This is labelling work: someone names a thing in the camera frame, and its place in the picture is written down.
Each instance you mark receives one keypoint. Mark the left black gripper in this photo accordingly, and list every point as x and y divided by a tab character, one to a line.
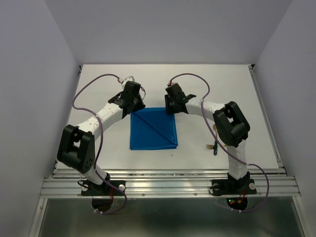
140	105

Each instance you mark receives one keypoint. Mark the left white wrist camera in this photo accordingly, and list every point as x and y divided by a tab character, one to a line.
130	78

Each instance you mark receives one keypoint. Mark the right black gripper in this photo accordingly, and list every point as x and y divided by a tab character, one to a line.
168	109

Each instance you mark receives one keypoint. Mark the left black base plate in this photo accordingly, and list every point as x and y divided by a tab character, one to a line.
89	189

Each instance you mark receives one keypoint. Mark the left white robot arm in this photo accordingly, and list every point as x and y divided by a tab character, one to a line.
77	145

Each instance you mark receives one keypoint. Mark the blue cloth napkin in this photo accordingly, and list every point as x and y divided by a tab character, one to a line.
152	129

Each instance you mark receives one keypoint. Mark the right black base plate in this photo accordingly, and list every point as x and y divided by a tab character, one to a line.
225	187

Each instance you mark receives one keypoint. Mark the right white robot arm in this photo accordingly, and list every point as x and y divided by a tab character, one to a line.
232	129

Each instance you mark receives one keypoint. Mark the gold fork green handle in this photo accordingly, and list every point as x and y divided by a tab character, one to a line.
211	147

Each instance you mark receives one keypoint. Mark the gold spoon green handle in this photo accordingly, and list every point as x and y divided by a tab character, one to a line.
215	151

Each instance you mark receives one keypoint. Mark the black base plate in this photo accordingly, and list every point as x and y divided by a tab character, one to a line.
89	189
225	187

